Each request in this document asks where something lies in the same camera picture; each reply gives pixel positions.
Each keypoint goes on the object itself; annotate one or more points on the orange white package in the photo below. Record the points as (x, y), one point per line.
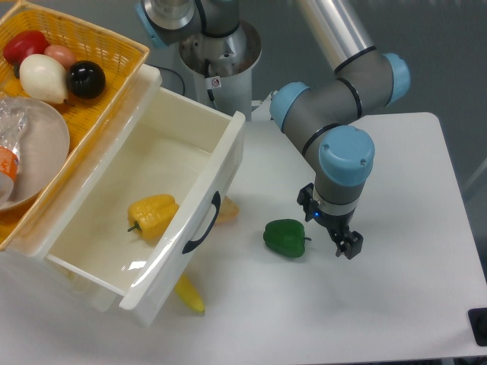
(9, 168)

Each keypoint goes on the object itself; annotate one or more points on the white top drawer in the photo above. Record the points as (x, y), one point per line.
(181, 148)

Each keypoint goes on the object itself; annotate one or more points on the yellow bell pepper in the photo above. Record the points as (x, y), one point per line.
(151, 216)

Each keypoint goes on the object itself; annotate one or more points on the green bell pepper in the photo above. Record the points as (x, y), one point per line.
(286, 237)

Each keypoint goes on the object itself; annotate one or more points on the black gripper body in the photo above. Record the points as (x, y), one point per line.
(335, 218)

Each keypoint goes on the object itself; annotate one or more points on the pink round fruit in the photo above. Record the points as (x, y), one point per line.
(61, 54)

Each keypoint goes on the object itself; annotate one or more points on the white drawer cabinet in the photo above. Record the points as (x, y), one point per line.
(69, 232)

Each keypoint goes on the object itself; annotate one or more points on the black round fruit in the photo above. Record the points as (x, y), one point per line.
(86, 79)

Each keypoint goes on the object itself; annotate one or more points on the bread piece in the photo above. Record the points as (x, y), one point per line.
(229, 210)

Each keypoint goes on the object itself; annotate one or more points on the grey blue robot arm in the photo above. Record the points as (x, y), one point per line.
(319, 123)

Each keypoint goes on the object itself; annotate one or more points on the white onion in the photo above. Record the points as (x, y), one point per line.
(43, 78)

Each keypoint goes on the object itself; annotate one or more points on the black drawer handle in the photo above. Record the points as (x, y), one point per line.
(207, 223)

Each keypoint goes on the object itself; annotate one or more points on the beige plate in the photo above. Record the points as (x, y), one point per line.
(44, 146)

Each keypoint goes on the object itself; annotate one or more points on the white table bracket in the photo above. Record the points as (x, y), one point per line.
(261, 108)

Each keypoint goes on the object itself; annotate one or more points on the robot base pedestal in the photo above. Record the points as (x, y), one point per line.
(222, 68)

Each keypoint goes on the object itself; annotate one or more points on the black device at edge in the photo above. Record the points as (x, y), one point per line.
(478, 322)

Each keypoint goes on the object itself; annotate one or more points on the yellow banana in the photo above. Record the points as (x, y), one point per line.
(189, 294)

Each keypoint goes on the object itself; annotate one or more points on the yellow wicker basket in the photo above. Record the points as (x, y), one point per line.
(119, 57)

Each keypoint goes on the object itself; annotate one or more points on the clear plastic bag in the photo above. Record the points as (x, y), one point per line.
(14, 121)

